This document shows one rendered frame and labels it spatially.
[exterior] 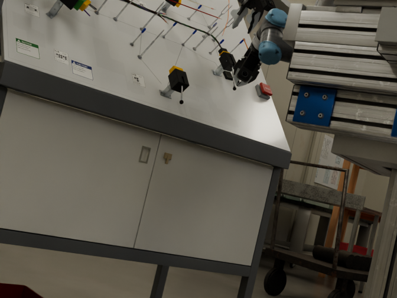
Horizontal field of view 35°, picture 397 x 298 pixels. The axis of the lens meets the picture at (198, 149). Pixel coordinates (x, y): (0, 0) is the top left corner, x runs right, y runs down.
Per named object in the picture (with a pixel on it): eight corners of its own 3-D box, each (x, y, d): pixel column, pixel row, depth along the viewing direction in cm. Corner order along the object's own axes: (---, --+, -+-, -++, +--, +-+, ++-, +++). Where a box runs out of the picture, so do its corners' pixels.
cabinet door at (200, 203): (252, 266, 244) (275, 167, 247) (135, 248, 211) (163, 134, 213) (247, 265, 246) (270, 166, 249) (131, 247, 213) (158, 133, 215)
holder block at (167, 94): (164, 113, 209) (182, 96, 204) (158, 86, 216) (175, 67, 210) (175, 117, 212) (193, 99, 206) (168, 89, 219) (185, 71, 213)
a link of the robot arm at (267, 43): (294, 55, 203) (296, 32, 209) (260, 46, 202) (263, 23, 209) (287, 71, 209) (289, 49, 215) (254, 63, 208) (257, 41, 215)
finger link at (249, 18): (246, 28, 246) (251, 5, 241) (256, 33, 242) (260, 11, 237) (240, 28, 244) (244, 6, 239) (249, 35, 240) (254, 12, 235)
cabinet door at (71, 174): (133, 248, 211) (161, 133, 214) (-27, 223, 178) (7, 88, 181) (130, 246, 213) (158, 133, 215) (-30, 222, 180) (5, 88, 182)
